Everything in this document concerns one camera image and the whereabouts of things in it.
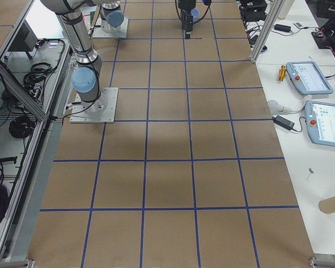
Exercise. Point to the black power brick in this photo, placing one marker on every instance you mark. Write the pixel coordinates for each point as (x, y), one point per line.
(283, 122)

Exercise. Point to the teach pendant tablet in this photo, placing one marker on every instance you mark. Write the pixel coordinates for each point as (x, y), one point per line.
(307, 78)
(320, 121)

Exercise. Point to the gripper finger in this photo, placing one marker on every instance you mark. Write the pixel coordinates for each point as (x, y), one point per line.
(187, 24)

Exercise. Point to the cardboard tube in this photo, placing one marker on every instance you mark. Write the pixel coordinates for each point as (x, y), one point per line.
(327, 206)

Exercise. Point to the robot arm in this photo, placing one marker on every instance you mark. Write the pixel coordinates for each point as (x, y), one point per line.
(112, 16)
(86, 78)

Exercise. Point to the near teach pendant tablet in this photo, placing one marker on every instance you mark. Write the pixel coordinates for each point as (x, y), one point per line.
(320, 121)

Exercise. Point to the aluminium frame post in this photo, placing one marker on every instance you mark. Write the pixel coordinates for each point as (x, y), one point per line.
(266, 29)

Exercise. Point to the yellow brass cylinder tool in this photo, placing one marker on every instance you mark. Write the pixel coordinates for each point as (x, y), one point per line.
(282, 72)

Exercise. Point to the white light bulb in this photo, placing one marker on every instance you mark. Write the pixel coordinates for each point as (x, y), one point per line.
(278, 109)

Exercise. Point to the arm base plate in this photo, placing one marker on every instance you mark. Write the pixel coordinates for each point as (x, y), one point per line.
(103, 110)
(103, 30)

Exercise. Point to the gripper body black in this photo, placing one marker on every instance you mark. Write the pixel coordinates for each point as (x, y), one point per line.
(186, 8)

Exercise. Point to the far teach pendant tablet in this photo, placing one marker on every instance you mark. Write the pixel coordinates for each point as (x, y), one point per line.
(307, 78)

